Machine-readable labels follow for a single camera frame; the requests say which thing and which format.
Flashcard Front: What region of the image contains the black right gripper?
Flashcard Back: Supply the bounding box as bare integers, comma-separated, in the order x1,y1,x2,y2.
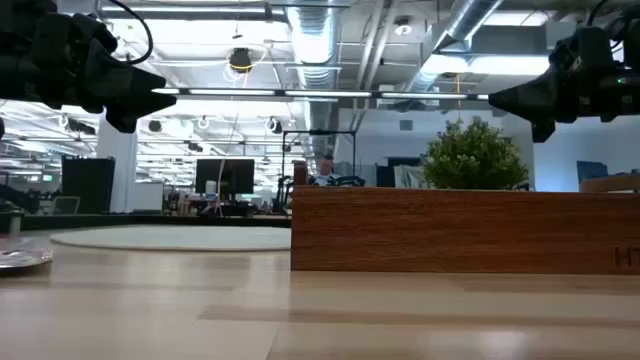
488,42,621,144

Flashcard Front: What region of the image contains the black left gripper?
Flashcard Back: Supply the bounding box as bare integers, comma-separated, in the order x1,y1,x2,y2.
29,0,177,134

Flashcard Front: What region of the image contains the wooden tea box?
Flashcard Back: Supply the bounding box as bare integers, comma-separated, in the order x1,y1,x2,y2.
290,159,640,275

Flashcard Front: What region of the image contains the monitor on arm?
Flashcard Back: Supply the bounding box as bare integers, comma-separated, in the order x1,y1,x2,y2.
576,160,610,186

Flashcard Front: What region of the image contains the potted green plant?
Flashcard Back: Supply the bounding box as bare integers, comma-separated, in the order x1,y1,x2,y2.
421,116,531,191

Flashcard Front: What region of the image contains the black partition panel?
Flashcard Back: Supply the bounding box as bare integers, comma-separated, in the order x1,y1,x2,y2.
61,156,116,215

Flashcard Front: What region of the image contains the black computer monitor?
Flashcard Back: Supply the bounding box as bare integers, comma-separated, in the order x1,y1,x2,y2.
194,158,256,196

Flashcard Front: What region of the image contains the black round ceiling device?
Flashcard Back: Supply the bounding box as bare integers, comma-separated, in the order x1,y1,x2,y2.
227,47,254,74

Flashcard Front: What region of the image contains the white round woven placemat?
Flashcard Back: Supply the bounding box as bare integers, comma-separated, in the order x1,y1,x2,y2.
49,224,292,252

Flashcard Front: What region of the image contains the patterned white cloth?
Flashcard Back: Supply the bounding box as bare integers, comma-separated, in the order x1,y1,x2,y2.
393,164,426,190

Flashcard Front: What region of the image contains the long ceiling light strip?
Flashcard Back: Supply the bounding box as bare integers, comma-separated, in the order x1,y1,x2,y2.
151,87,490,100

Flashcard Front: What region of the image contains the person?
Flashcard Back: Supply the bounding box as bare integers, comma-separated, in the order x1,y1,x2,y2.
313,154,346,187

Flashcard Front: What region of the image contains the black left camera cable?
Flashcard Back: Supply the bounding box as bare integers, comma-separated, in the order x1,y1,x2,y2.
107,0,154,66

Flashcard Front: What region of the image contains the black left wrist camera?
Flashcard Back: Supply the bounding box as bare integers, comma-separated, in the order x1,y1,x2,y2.
63,12,120,66

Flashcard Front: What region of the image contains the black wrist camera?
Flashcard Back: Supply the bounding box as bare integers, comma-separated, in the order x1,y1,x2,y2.
563,25,617,61
63,12,120,66

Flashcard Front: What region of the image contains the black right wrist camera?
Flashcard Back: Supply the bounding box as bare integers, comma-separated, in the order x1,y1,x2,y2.
563,25,617,61

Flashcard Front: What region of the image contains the black metal table frame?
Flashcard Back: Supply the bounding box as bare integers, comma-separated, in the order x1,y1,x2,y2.
0,213,292,232

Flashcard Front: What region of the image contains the silver ventilation duct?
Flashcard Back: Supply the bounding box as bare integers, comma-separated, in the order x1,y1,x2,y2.
284,0,342,166
399,0,506,96

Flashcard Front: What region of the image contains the black metal frame stand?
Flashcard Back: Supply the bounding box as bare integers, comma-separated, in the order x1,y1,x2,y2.
281,129,357,189

